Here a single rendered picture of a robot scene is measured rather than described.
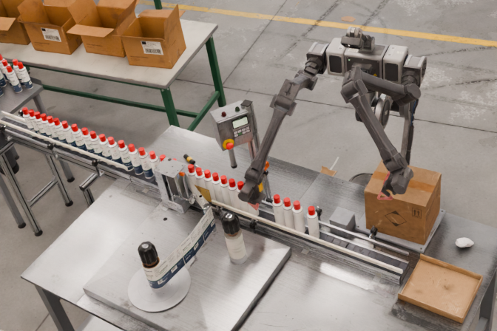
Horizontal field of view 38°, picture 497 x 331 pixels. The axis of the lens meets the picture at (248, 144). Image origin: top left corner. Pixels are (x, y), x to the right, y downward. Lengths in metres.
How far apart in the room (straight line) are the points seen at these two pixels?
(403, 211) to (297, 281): 0.60
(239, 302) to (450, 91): 3.08
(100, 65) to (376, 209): 2.59
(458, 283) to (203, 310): 1.18
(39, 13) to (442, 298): 3.75
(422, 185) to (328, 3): 3.87
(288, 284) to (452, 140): 2.34
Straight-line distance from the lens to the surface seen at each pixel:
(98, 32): 5.24
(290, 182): 3.97
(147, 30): 5.37
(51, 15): 5.87
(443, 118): 5.64
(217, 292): 3.47
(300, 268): 3.56
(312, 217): 3.48
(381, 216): 3.56
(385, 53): 3.65
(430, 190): 3.48
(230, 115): 3.44
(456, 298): 3.44
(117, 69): 5.27
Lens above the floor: 3.58
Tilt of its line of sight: 40 degrees down
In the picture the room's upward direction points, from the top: 11 degrees counter-clockwise
